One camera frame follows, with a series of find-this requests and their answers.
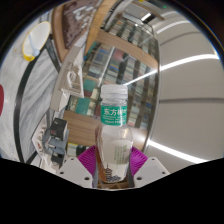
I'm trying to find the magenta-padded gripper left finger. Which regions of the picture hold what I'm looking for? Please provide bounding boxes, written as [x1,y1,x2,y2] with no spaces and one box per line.
[55,145,100,189]

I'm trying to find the white clustered buildings model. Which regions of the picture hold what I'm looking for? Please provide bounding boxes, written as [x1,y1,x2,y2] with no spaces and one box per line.
[31,122,54,168]

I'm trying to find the curved wooden slatted rim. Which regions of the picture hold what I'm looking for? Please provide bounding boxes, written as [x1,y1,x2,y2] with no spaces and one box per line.
[83,0,120,56]

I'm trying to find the white spoon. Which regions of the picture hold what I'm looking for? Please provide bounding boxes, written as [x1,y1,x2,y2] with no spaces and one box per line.
[27,32,42,58]

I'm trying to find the flat round red coaster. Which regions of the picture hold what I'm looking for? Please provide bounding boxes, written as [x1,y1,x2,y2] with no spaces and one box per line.
[0,84,5,118]

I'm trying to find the tall bookshelf wall with books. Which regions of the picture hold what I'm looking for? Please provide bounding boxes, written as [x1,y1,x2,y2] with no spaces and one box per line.
[65,5,162,158]

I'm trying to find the ceiling light strips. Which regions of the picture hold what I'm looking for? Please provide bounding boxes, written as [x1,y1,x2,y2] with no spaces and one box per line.
[123,11,221,165]

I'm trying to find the clear green-labelled water bottle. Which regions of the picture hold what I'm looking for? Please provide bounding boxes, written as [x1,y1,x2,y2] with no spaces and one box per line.
[94,83,135,185]

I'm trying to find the long white building model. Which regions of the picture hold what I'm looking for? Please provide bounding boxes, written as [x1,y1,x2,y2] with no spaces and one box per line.
[49,45,87,113]

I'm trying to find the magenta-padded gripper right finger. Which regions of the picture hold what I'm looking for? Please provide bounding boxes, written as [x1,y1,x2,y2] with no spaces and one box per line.
[127,145,171,189]

